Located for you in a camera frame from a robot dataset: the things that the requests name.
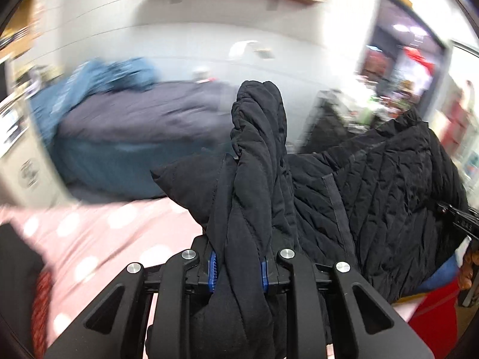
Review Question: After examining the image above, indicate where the red patterned cloth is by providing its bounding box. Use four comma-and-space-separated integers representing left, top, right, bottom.
32, 271, 52, 358

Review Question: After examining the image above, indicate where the wooden cabinet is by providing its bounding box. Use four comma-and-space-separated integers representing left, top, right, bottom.
0, 0, 43, 50

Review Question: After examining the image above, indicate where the blue cloth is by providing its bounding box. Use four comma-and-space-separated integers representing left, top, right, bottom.
30, 58, 167, 200

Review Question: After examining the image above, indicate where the person's right hand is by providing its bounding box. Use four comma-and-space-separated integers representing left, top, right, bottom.
458, 247, 479, 291

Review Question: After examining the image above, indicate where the pink dotted blanket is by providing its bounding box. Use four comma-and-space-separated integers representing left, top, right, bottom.
0, 197, 425, 359

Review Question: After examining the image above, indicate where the white appliance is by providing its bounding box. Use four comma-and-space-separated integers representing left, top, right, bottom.
0, 93, 68, 210

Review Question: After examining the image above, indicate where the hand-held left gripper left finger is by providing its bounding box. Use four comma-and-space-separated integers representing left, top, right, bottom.
44, 235, 219, 359

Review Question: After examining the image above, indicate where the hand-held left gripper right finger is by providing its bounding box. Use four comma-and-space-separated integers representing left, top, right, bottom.
260, 249, 435, 359

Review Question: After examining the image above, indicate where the black cabinet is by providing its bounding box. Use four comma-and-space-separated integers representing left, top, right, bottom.
297, 89, 378, 154

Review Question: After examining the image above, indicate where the black framed glass door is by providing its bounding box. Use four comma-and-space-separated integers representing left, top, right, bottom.
357, 0, 450, 120

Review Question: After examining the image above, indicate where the black cloth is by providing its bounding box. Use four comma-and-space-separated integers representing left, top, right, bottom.
0, 222, 46, 348

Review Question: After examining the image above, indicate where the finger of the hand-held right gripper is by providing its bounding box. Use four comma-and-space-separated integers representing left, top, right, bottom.
436, 201, 479, 241

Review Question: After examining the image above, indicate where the white wall fixture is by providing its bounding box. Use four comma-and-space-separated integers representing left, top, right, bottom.
228, 39, 275, 61

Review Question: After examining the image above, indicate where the black quilted jacket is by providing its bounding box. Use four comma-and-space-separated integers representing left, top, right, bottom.
150, 80, 470, 359

